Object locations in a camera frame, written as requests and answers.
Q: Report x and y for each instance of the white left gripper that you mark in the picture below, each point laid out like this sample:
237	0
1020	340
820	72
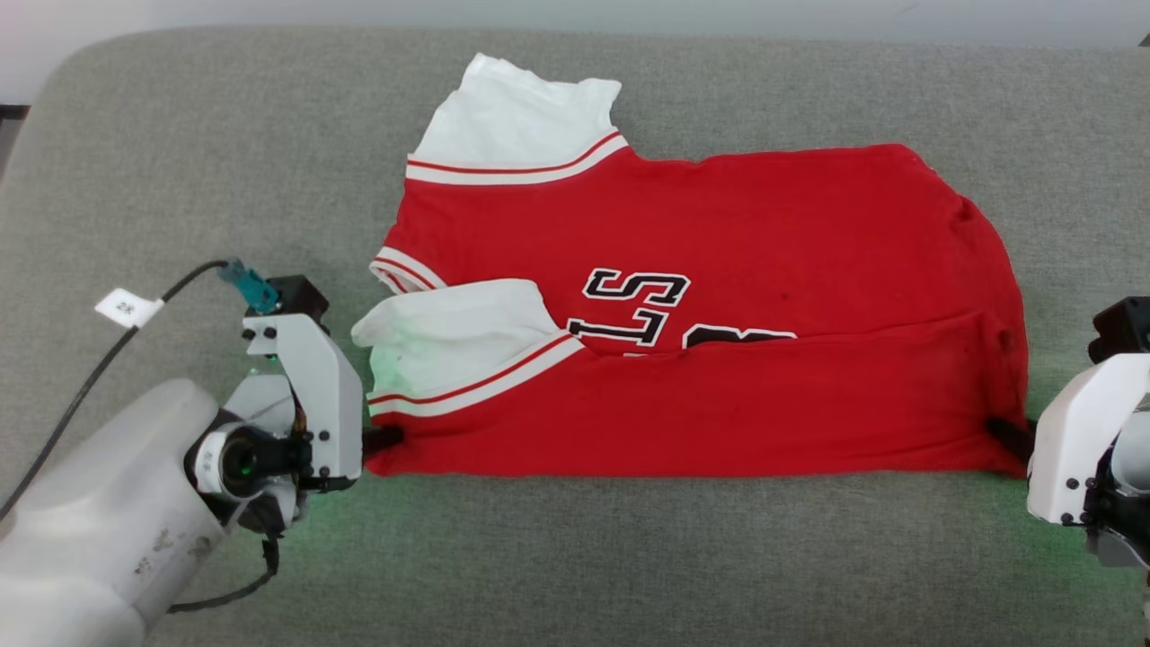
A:
328	413

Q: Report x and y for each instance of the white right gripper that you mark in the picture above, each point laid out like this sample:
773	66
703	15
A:
1074	449

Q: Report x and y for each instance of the red and white jersey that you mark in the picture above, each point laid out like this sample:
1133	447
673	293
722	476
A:
764	243

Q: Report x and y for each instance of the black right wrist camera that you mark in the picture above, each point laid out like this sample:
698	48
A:
1123	328

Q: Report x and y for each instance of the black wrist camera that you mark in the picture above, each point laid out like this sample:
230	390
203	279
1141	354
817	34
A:
301	296
1123	328

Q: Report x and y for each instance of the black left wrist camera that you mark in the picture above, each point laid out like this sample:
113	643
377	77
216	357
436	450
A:
301	296

